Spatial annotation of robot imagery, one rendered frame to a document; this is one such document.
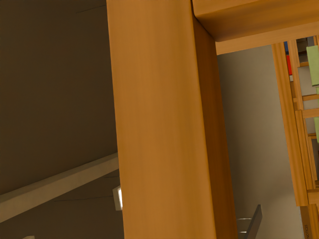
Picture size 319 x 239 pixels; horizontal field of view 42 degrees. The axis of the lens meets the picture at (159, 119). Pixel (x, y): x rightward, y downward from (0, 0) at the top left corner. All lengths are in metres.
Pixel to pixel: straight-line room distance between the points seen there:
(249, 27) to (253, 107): 9.75
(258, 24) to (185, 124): 0.13
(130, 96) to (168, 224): 0.13
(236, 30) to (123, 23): 0.12
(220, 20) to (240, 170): 10.04
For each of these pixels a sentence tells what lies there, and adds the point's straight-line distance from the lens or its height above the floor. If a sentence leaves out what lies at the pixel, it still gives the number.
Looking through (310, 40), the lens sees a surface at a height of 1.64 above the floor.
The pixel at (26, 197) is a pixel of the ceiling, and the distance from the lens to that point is 4.05.
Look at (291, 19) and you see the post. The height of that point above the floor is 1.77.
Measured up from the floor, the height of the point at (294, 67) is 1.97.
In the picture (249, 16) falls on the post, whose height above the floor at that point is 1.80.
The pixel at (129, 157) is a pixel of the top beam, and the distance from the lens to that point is 0.40.
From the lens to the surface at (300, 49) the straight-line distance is 10.09.
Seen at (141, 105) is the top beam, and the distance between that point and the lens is 0.40.
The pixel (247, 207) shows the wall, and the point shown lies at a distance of 10.64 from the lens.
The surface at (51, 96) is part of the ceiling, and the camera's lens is 5.07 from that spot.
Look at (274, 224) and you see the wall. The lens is 10.68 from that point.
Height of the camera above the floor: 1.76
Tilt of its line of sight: 20 degrees up
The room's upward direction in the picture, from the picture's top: 99 degrees counter-clockwise
